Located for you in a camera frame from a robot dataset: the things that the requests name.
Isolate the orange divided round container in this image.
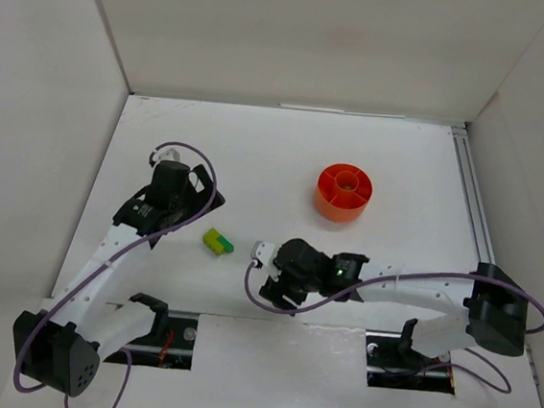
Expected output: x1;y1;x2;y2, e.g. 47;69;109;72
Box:
313;163;373;224

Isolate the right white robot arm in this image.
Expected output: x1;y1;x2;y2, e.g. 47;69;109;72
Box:
250;238;529;358

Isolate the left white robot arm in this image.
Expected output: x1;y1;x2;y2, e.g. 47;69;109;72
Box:
12;158;225;397

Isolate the lime green lego stack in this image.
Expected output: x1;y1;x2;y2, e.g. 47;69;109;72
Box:
202;228;225;256

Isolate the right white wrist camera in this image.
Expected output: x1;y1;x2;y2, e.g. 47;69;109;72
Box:
250;240;280;280

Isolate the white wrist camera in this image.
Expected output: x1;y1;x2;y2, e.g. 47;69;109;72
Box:
148;147;180;168
250;240;280;280

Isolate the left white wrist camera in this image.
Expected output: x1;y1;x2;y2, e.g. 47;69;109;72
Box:
148;147;180;168

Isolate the aluminium rail right side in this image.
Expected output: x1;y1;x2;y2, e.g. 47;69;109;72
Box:
451;126;496;264

